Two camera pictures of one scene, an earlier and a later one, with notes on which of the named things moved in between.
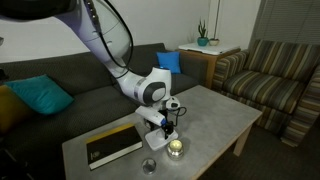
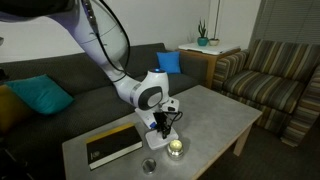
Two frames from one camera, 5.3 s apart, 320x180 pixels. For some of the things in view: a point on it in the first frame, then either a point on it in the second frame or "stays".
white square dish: [156, 138] stays
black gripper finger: [170, 127] to [160, 124]
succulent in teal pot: [203, 39] stays
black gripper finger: [166, 129] stays
